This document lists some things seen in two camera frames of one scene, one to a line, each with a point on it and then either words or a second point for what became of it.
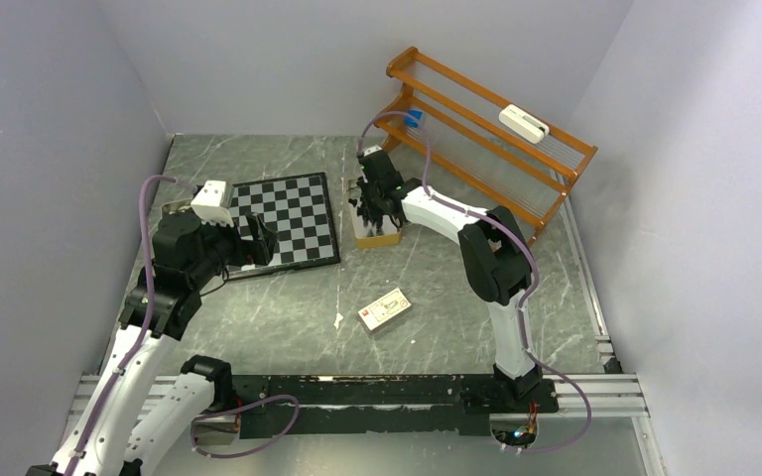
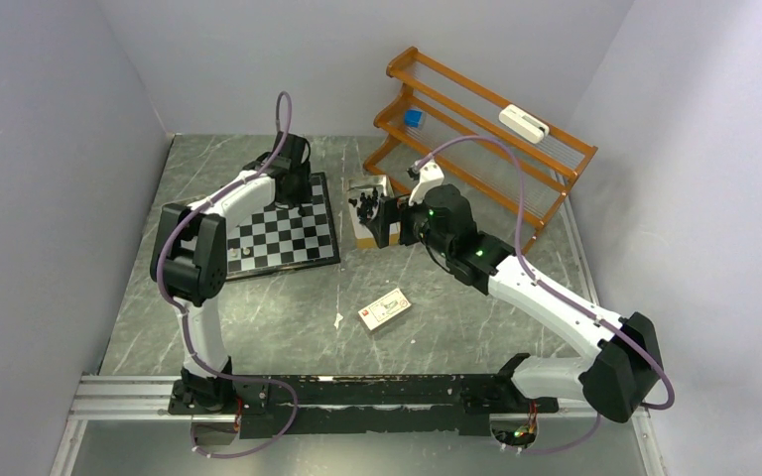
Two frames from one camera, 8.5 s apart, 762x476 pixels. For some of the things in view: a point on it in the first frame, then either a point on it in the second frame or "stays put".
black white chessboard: x=298 y=208 stays put
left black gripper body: x=237 y=251 -> x=303 y=190
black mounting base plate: x=322 y=405 stays put
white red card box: x=382 y=312 stays put
